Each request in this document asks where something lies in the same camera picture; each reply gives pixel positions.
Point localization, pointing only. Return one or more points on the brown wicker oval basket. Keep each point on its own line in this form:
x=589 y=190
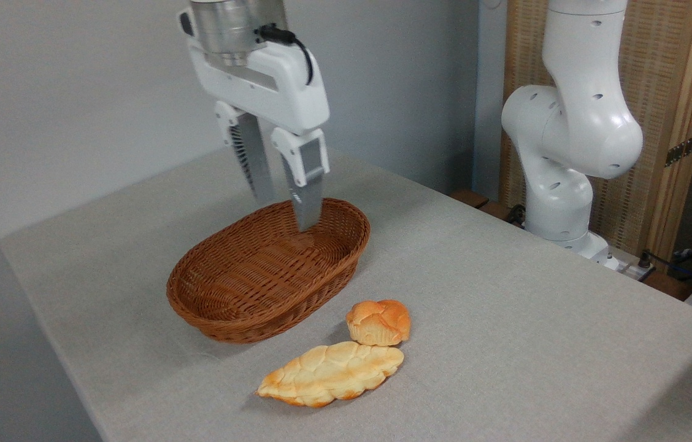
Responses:
x=229 y=301

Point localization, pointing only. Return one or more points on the round orange bread roll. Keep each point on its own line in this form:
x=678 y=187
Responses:
x=380 y=322

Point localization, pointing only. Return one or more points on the long braided bread loaf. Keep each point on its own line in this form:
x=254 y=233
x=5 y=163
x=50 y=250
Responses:
x=330 y=374

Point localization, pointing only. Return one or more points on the dark metal screen hinge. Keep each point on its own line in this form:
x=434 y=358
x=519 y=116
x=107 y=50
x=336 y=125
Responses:
x=683 y=149

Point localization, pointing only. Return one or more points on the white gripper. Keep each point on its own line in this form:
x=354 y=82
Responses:
x=278 y=92

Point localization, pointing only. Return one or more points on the black clamp at robot base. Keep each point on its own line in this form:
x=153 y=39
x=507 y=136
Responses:
x=515 y=214

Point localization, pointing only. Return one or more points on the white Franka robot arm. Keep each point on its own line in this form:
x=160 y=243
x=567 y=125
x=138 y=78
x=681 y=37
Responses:
x=573 y=123

